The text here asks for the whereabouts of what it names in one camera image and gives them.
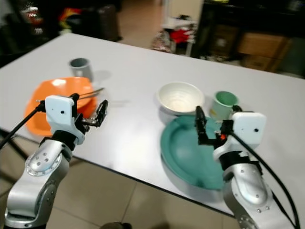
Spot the pale green mug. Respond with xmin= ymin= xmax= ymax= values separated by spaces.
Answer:
xmin=211 ymin=91 xmax=240 ymax=121

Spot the teal deep plate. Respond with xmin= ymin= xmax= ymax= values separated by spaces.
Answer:
xmin=160 ymin=114 xmax=232 ymax=190

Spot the white ribbed bowl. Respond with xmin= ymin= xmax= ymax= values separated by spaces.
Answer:
xmin=157 ymin=82 xmax=205 ymax=116

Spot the grey cup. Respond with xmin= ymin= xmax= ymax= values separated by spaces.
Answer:
xmin=70 ymin=57 xmax=93 ymax=81

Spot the orange plastic bowl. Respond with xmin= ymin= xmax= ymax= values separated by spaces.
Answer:
xmin=25 ymin=77 xmax=96 ymax=136

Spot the brown cardboard box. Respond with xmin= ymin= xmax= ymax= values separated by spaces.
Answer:
xmin=242 ymin=55 xmax=279 ymax=72
xmin=238 ymin=32 xmax=291 ymax=59

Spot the black suitcase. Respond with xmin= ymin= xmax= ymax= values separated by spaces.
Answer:
xmin=76 ymin=5 xmax=122 ymax=42

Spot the black shelf unit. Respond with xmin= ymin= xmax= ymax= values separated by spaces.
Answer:
xmin=195 ymin=0 xmax=305 ymax=79

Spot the red yellow toy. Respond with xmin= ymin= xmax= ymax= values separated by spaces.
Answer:
xmin=58 ymin=7 xmax=84 ymax=34

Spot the black robot foot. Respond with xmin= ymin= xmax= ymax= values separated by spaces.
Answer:
xmin=100 ymin=222 xmax=132 ymax=229

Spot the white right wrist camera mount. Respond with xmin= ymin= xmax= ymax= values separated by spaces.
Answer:
xmin=231 ymin=112 xmax=267 ymax=153

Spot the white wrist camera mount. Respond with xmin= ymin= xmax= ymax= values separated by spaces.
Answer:
xmin=231 ymin=112 xmax=267 ymax=153
xmin=44 ymin=95 xmax=87 ymax=145

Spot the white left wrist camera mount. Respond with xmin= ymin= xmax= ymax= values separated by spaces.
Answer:
xmin=44 ymin=95 xmax=87 ymax=145

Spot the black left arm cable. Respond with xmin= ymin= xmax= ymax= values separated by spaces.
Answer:
xmin=0 ymin=100 xmax=46 ymax=148

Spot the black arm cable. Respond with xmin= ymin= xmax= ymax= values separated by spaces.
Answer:
xmin=231 ymin=131 xmax=302 ymax=229
xmin=0 ymin=100 xmax=46 ymax=148

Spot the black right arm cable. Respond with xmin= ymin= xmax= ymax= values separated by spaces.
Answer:
xmin=231 ymin=131 xmax=302 ymax=229

